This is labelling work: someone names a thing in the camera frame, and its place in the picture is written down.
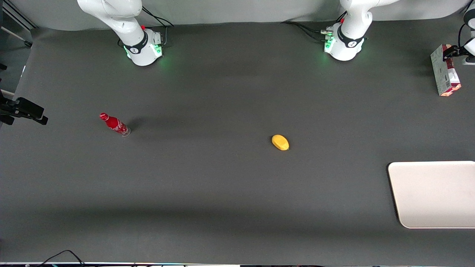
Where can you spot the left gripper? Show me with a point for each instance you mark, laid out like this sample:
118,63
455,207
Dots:
457,51

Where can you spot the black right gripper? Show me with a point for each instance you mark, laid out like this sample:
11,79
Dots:
14,109

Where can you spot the red tartan cookie box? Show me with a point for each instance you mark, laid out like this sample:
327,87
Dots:
445,74

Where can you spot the white rectangular tray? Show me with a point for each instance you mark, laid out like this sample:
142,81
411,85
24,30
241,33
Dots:
434,194

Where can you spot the red cola bottle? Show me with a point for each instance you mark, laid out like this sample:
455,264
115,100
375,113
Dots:
115,124

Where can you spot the yellow lemon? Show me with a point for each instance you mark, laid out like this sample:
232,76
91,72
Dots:
280,142

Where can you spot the aluminium frame profile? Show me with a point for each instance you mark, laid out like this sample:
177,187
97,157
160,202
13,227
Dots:
16,16

